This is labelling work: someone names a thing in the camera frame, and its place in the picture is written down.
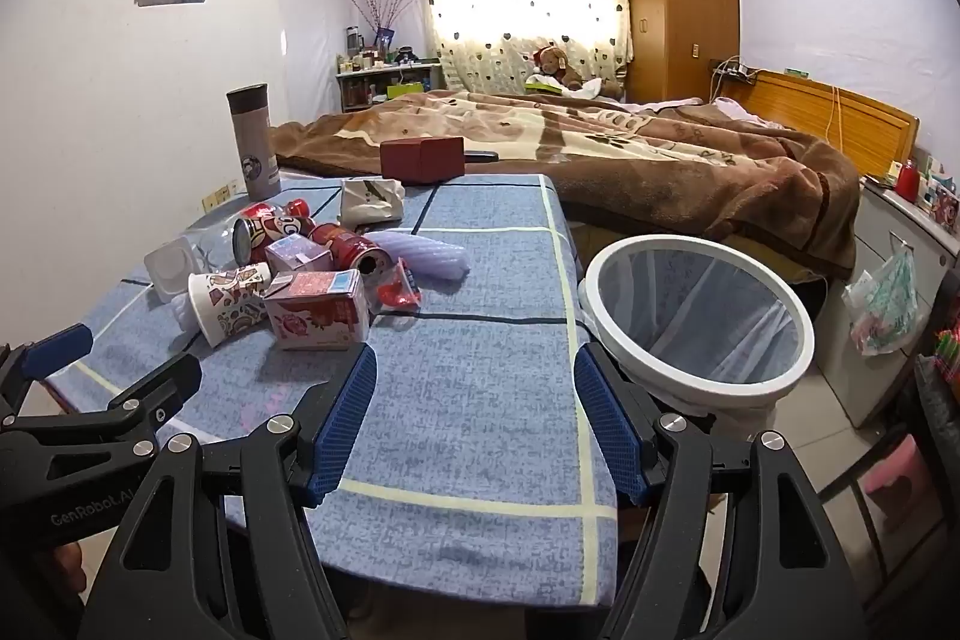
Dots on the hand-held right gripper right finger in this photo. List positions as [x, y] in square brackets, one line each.
[607, 430]

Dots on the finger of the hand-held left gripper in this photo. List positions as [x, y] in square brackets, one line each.
[169, 385]
[56, 347]

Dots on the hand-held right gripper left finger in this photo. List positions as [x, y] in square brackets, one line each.
[345, 422]

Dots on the printed paper cup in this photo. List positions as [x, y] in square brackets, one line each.
[221, 306]

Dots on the white round trash bin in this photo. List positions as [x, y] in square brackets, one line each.
[697, 390]

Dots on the red pink drink carton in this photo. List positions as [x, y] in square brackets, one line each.
[315, 314]

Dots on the white plastic container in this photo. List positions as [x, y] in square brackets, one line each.
[172, 269]

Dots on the red snack wrapper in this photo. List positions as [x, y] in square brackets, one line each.
[397, 295]

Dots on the clear plastic bottle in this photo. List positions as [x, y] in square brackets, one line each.
[210, 242]

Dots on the purple drink carton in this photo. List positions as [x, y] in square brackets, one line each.
[296, 254]

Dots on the plain red drink can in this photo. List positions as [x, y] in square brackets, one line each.
[345, 242]

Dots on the red cartoon face can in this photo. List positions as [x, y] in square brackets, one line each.
[266, 231]

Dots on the white tissue roll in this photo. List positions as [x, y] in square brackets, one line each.
[431, 254]

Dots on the small red cartoon can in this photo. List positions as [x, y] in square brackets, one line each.
[300, 209]

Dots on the cream paper bag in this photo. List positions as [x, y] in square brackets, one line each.
[371, 201]

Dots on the blue checked tablecloth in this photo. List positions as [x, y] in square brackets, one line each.
[465, 385]

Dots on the clear bin liner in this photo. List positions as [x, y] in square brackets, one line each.
[697, 310]

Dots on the grey thermos flask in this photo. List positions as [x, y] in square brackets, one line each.
[255, 153]

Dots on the dark red box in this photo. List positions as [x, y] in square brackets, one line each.
[420, 160]

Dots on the bed with brown blanket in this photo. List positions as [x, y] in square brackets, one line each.
[600, 145]

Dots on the pink plastic stool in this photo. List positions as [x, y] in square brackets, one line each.
[892, 482]

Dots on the black remote control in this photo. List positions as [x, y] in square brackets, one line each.
[481, 156]

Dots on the printed plastic shopping bag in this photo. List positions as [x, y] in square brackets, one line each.
[885, 302]

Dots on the black chair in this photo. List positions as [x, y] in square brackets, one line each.
[934, 415]

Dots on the green paper bag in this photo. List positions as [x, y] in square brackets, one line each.
[405, 85]

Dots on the grey bedside cabinet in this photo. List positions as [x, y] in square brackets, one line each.
[874, 212]

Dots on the white cloth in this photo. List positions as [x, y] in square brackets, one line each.
[592, 87]

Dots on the pink pillow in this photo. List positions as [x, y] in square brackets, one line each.
[739, 111]

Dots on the red green striped bag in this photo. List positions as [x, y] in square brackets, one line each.
[949, 355]

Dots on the green tray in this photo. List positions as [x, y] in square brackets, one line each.
[540, 82]

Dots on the row of bottles and jars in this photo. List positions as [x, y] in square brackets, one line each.
[367, 59]

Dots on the brown teddy bear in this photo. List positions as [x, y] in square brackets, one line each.
[555, 63]

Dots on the white power strip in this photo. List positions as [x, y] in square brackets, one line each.
[731, 72]

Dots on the purple flower branches in vase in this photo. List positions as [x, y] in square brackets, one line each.
[384, 39]

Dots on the red jar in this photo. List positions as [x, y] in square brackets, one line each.
[907, 183]

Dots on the wooden headboard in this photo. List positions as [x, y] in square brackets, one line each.
[862, 123]

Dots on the green flat box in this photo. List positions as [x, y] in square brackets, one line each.
[796, 71]

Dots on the row of small printed boxes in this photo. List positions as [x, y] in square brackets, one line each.
[937, 186]

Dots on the wall power outlet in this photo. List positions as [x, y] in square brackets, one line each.
[219, 197]

